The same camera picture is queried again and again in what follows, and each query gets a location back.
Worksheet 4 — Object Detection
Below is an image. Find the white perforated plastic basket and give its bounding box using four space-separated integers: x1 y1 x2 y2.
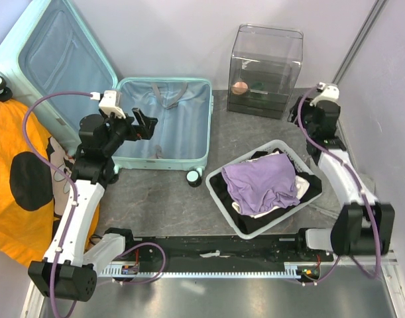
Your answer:
205 140 322 239

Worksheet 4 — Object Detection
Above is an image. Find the green round cosmetic case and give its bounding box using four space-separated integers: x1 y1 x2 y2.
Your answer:
250 82 268 94

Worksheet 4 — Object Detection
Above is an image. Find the clear smoky plastic container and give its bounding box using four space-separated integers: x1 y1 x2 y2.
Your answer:
227 24 304 119

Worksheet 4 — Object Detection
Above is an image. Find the purple garment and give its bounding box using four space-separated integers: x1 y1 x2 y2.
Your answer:
221 152 301 215

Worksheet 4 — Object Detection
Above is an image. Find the light blue hard suitcase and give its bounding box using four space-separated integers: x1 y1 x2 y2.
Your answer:
0 1 213 172

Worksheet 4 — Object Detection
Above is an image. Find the black garment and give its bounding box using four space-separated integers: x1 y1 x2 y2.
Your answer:
209 148 322 235

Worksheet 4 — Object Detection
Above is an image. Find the green bottle black cap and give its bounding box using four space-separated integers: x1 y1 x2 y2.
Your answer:
249 92 269 100

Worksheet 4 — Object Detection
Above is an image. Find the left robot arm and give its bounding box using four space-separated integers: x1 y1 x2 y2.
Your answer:
28 108 158 301

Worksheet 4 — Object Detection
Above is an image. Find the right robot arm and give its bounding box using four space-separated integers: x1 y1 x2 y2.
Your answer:
288 95 395 261

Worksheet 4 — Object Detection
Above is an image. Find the grey folded cloth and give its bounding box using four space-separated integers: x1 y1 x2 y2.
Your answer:
308 172 377 219

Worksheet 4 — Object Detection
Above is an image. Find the orange cartoon mouse bag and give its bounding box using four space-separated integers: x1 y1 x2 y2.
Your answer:
0 92 102 269

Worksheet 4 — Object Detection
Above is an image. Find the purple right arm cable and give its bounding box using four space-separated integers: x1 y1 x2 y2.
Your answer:
296 85 384 280

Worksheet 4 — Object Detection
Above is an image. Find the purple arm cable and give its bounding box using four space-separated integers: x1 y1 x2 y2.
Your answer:
22 91 97 318
296 85 384 280

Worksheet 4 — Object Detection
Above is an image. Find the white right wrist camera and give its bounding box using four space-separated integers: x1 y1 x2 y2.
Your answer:
312 82 340 106

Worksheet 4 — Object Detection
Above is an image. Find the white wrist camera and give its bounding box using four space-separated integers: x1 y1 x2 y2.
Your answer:
90 90 126 119
312 82 340 106

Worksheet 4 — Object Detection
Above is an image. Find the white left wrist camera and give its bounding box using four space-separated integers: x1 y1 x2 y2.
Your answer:
90 90 126 119

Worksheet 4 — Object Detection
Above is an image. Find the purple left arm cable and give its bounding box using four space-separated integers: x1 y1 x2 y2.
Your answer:
22 91 97 318

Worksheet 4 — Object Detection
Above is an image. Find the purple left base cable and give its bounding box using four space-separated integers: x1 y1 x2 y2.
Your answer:
95 242 166 286

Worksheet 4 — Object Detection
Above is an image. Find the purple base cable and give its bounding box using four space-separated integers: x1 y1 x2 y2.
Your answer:
95 242 166 286
296 254 341 288

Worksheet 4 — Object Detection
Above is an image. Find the aluminium frame post right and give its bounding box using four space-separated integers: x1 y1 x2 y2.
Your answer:
332 0 388 85

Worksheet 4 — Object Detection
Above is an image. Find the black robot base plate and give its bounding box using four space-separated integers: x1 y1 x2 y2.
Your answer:
110 234 333 281

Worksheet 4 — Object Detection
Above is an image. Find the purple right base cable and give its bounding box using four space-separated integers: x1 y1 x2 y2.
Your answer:
296 254 341 288

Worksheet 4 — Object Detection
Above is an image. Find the white slotted cable duct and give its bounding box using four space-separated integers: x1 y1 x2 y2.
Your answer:
99 259 316 279

